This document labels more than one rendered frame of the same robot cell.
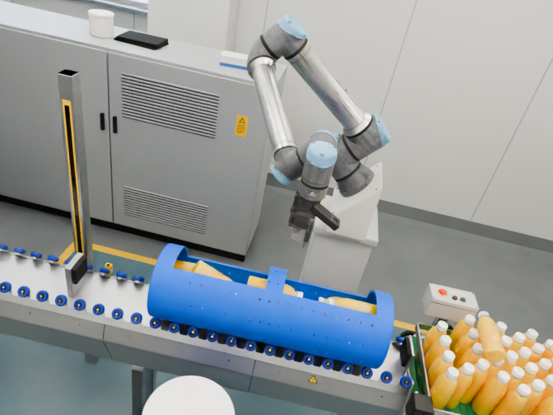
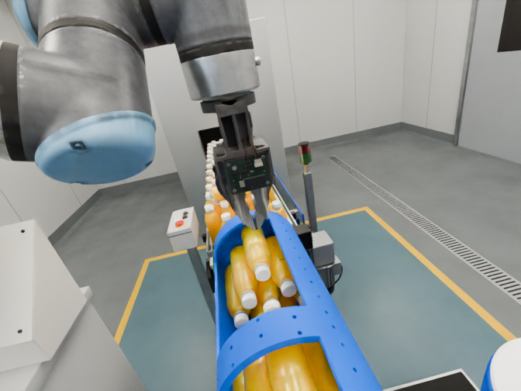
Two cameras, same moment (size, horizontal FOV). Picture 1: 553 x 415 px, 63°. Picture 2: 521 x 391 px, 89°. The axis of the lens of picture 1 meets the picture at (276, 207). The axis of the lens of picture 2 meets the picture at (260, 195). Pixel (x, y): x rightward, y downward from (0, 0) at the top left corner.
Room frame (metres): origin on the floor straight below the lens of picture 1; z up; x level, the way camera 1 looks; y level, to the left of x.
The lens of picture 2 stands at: (1.26, 0.26, 1.63)
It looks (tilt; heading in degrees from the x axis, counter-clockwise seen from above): 25 degrees down; 263
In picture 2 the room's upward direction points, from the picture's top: 12 degrees counter-clockwise
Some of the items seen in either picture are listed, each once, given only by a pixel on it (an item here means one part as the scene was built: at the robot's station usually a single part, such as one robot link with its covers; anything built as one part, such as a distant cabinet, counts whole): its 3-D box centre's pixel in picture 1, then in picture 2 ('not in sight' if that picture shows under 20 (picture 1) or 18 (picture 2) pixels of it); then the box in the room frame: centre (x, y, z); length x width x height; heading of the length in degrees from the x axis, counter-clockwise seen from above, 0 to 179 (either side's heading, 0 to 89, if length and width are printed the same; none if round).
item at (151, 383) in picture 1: (150, 382); not in sight; (1.32, 0.44, 0.31); 0.06 x 0.06 x 0.63; 88
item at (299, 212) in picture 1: (304, 209); (237, 143); (1.23, -0.09, 1.55); 0.09 x 0.08 x 0.12; 88
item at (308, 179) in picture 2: not in sight; (316, 254); (0.84, -0.98, 0.55); 0.04 x 0.04 x 1.10; 88
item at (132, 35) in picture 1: (141, 39); not in sight; (3.01, 1.11, 1.46); 0.32 x 0.23 x 0.04; 86
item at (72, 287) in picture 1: (77, 275); not in sight; (1.26, 0.72, 1.00); 0.10 x 0.04 x 0.15; 178
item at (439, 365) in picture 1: (439, 373); not in sight; (1.15, -0.73, 1.00); 0.07 x 0.07 x 0.19
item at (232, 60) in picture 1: (239, 61); not in sight; (2.90, 0.42, 1.48); 0.24 x 0.12 x 0.08; 94
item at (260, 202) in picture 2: (299, 238); (262, 207); (1.21, -0.10, 1.44); 0.06 x 0.03 x 0.09; 88
